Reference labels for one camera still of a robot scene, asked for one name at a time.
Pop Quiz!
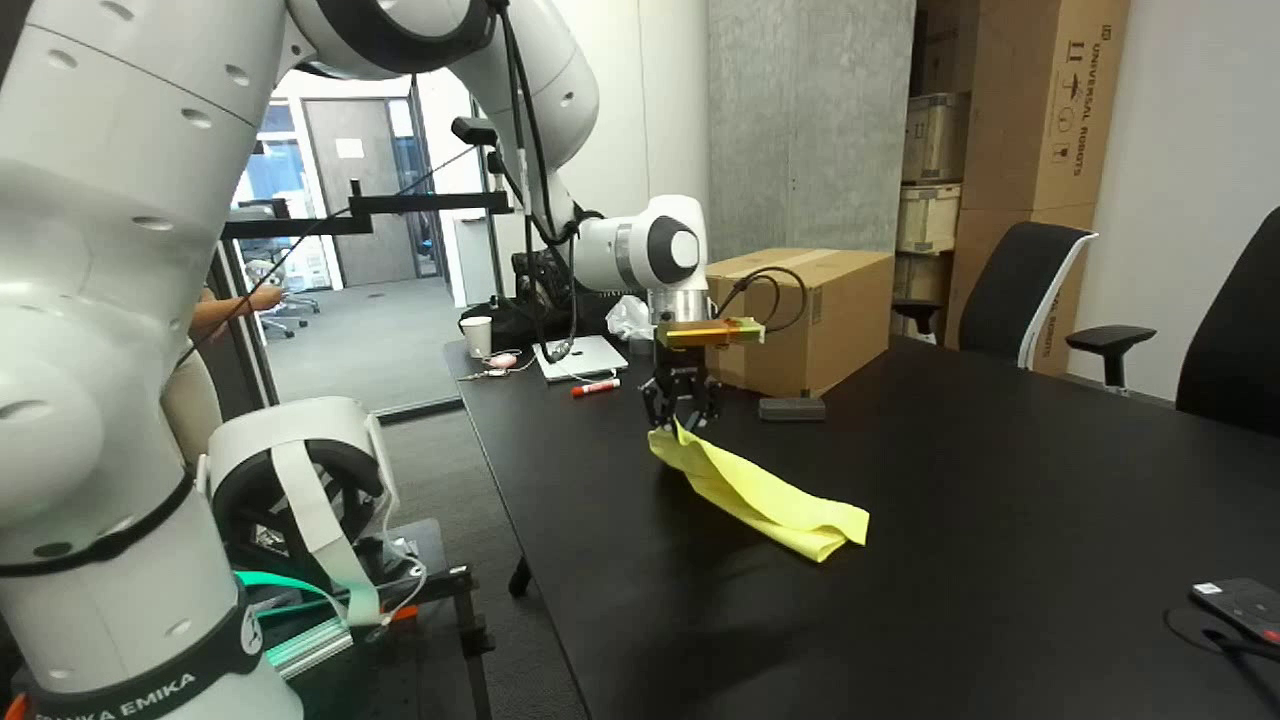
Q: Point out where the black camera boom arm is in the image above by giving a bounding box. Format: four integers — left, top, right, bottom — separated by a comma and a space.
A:
223, 183, 508, 239

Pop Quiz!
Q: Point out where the yellow towel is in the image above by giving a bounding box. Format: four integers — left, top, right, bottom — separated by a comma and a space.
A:
647, 425, 872, 563

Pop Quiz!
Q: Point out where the black office chair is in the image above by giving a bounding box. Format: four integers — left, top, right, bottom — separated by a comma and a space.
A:
1175, 209, 1280, 436
892, 222, 1160, 393

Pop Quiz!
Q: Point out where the black office chair near left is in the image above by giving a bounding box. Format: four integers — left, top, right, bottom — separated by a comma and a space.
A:
892, 222, 1160, 393

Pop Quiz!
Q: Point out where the white VR headset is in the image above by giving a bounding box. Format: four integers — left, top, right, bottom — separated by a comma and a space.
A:
206, 398, 429, 627

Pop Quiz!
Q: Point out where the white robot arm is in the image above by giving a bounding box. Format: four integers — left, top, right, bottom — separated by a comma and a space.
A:
0, 0, 707, 720

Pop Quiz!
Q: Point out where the brown cardboard box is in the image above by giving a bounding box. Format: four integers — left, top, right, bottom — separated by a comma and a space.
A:
707, 247, 892, 398

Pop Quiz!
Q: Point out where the red marker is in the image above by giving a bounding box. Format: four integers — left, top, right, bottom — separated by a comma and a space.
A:
571, 382, 619, 402

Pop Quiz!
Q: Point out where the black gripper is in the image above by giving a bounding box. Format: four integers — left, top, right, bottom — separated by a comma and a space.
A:
653, 344, 711, 432

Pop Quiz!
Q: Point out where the tall cardboard box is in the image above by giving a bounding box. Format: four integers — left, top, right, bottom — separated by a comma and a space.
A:
947, 0, 1132, 344

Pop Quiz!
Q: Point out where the white laptop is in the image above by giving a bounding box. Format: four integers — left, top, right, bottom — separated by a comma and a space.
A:
533, 336, 626, 385

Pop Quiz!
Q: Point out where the white paper cup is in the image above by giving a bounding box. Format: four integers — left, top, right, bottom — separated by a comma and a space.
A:
459, 315, 493, 360

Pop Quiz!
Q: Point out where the small black remote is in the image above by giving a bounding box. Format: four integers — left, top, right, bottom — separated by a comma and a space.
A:
1189, 581, 1280, 648

